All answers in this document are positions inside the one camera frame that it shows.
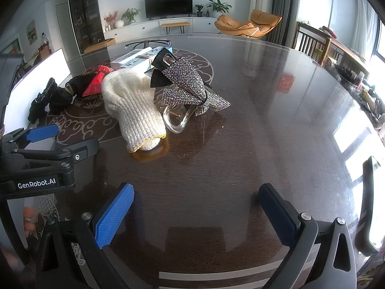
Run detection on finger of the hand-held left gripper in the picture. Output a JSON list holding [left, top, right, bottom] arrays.
[[10, 138, 100, 161], [0, 124, 60, 152]]

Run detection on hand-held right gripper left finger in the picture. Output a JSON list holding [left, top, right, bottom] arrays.
[[34, 182, 135, 289]]

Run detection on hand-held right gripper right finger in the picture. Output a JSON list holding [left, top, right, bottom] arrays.
[[259, 183, 360, 289]]

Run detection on black glove with white trim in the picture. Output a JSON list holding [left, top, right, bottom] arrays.
[[28, 78, 58, 125]]

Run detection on white board panel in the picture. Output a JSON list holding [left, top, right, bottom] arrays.
[[3, 48, 72, 136]]

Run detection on cream knit glove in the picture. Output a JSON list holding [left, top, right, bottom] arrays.
[[101, 69, 167, 152]]

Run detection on rhinestone bow hair clip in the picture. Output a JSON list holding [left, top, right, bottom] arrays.
[[149, 51, 231, 134]]

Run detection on blue white toothpaste box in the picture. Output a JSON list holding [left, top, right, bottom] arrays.
[[128, 46, 173, 73]]

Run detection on dark patterned wooden desktop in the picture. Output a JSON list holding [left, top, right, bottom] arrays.
[[18, 34, 385, 289]]

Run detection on dark chair back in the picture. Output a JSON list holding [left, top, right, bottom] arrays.
[[355, 156, 382, 257]]

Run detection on dark glass display cabinet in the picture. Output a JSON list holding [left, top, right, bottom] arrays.
[[67, 0, 104, 55]]

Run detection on white television cabinet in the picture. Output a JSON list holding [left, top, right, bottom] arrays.
[[104, 16, 220, 43]]

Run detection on red flower bouquet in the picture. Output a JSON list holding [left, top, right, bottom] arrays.
[[104, 11, 118, 31]]

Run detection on bushy green potted plant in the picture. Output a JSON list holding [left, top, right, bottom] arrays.
[[121, 8, 141, 25]]

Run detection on wooden bench black legs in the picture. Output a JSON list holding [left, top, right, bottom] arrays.
[[160, 22, 191, 36]]

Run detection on wooden sideboard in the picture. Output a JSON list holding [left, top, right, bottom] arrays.
[[323, 27, 385, 127]]

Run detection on black television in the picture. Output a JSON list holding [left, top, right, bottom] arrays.
[[144, 0, 193, 19]]

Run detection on dark wooden slatted chair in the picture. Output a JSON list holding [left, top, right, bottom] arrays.
[[293, 22, 330, 62]]

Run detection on orange lounge chair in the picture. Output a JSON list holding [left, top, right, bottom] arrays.
[[214, 9, 282, 39]]

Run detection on large leafy potted plant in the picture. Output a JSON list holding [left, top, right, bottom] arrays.
[[206, 0, 232, 18]]

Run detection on grey curtain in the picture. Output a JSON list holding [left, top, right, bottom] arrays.
[[265, 0, 297, 47]]

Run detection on framed wall picture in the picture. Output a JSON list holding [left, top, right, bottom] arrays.
[[26, 20, 37, 46]]

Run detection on black frame eyeglasses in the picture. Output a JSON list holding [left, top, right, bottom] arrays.
[[125, 40, 171, 50]]

